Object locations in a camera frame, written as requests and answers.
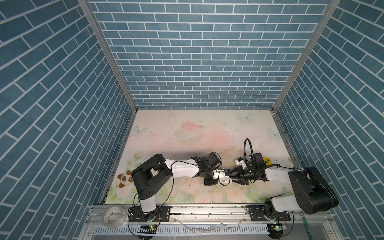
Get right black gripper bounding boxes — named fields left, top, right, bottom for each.
left=228, top=165, right=257, bottom=185

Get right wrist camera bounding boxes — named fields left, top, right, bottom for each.
left=235, top=158, right=247, bottom=169

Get aluminium front rail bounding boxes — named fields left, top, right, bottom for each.
left=85, top=202, right=334, bottom=226

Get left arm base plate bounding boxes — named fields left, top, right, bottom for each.
left=128, top=205, right=171, bottom=223

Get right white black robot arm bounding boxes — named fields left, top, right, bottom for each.
left=225, top=153, right=339, bottom=221

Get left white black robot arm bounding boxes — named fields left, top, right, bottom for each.
left=132, top=153, right=222, bottom=215

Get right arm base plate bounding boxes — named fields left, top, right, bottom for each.
left=244, top=204, right=291, bottom=222

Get clear tape roll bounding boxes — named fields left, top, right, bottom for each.
left=102, top=206, right=127, bottom=229

